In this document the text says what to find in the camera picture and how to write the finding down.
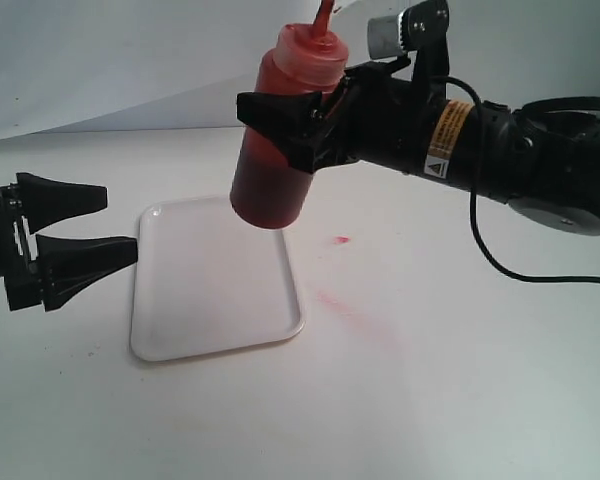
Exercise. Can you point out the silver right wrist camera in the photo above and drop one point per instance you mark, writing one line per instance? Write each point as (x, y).
(409, 30)

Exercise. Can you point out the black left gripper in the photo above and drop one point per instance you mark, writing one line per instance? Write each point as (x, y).
(63, 267)

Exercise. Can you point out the white rectangular plastic tray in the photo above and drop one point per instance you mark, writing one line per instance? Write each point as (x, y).
(207, 283)

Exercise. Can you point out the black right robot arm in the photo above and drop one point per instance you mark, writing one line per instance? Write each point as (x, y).
(542, 160)

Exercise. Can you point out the red sauce squeeze bottle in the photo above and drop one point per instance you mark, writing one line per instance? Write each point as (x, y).
(266, 192)

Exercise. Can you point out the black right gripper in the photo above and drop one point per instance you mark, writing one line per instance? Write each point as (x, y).
(378, 118)

